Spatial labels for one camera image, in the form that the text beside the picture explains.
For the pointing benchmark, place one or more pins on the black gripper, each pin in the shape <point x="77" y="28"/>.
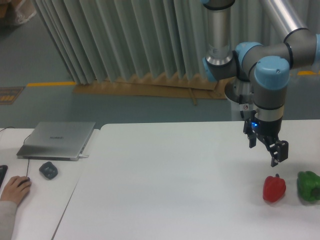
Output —
<point x="267" y="133"/>

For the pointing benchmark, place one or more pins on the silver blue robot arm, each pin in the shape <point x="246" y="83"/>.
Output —
<point x="260" y="73"/>

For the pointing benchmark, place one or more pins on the green bell pepper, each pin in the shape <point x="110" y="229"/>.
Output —
<point x="308" y="186"/>

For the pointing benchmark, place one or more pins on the dark grey earbuds case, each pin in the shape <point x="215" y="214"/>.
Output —
<point x="49" y="170"/>

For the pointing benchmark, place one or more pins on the grey sleeved forearm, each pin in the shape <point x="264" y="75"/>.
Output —
<point x="8" y="211"/>

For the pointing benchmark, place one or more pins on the silver closed laptop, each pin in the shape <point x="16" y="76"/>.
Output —
<point x="57" y="140"/>

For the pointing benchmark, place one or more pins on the brown cardboard sheet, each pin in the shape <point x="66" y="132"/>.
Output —
<point x="161" y="86"/>

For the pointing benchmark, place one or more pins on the person's bare hand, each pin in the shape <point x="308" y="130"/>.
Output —
<point x="13" y="193"/>

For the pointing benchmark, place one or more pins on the black computer mouse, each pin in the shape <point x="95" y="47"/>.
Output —
<point x="23" y="181"/>

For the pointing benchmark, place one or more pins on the grey-green folding curtain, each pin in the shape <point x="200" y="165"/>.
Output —
<point x="121" y="39"/>

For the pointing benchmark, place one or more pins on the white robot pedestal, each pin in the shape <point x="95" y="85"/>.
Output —
<point x="237" y="105"/>

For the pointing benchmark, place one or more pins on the red bell pepper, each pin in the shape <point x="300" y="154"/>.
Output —
<point x="274" y="188"/>

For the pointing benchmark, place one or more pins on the black keyboard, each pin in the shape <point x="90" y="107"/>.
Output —
<point x="3" y="172"/>

